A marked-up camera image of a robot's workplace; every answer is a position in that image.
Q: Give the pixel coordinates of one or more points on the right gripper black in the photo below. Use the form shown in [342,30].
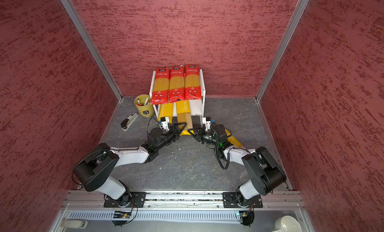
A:
[198,138]

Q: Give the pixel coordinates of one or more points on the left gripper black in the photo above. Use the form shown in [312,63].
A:
[177,134]

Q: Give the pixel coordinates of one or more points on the yellow pasta package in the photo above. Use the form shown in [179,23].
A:
[184,115]
[234,140]
[166,111]

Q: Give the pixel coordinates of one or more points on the red spaghetti package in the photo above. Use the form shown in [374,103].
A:
[192,82]
[161,87]
[177,84]

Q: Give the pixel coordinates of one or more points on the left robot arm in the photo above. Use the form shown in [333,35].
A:
[94,171]

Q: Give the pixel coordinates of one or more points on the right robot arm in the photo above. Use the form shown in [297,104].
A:
[264,171]

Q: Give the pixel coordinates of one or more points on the white two-tier shelf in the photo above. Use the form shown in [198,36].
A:
[197,107]

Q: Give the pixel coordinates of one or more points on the yellow pen holder cup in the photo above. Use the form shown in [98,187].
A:
[144,106]

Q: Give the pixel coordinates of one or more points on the black grey stapler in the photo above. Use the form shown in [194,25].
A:
[126,123]

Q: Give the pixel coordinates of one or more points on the white mug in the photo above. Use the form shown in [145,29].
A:
[287,224]

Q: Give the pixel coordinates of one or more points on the white remote device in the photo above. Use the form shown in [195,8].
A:
[74,224]

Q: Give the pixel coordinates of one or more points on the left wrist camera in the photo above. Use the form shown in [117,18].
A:
[164,122]

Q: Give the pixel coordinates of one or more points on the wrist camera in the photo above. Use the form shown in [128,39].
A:
[164,122]
[207,122]

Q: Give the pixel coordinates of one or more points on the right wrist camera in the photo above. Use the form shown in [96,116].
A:
[207,122]

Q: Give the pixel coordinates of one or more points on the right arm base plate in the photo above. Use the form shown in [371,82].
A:
[236,200]

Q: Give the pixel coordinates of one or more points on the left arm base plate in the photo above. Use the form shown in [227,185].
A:
[127,200]

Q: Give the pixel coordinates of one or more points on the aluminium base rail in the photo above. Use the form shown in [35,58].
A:
[176,206]

